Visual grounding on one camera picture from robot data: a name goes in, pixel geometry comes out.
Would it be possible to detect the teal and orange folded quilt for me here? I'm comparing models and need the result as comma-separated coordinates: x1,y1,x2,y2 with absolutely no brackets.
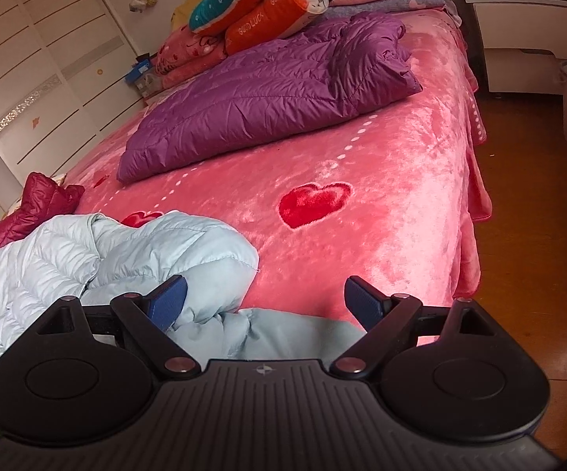
188,0,330,56

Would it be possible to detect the pink folded heart blanket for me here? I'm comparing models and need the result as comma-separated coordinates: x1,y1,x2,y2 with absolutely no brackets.
153,24,230,90

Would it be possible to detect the purple down jacket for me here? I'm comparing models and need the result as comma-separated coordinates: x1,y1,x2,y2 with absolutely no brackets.
117,12,424,183

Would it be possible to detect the white wardrobe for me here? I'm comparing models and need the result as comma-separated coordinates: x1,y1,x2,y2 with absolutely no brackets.
0,0,144,197

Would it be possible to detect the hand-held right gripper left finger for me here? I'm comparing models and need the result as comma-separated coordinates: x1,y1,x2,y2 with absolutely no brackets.
35,275,202,381

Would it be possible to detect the yellow headboard cover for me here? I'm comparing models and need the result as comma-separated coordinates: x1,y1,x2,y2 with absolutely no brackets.
170,2,201,27

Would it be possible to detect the blue box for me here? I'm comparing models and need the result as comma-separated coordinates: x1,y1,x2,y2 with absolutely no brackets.
124,59,159,84

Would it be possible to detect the red down jacket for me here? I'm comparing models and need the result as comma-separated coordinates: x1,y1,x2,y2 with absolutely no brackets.
0,172,85,256

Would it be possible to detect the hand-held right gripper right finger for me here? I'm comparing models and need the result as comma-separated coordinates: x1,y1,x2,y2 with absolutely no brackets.
329,276,500,382

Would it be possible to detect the pink heart printed blanket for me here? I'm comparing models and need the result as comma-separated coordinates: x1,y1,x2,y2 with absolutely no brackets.
0,7,492,378

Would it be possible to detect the white nightstand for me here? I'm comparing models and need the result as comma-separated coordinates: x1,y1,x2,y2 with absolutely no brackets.
460,0,567,95

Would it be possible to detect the light blue down jacket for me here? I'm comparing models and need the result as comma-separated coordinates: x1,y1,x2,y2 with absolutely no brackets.
0,210,367,447

